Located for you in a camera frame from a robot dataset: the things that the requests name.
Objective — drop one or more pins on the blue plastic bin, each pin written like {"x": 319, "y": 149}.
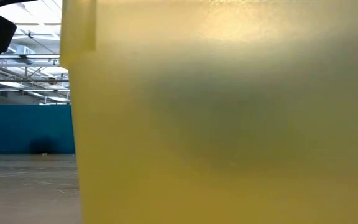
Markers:
{"x": 11, "y": 124}

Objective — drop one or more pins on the yellow translucent plastic bin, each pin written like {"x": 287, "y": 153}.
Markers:
{"x": 213, "y": 140}

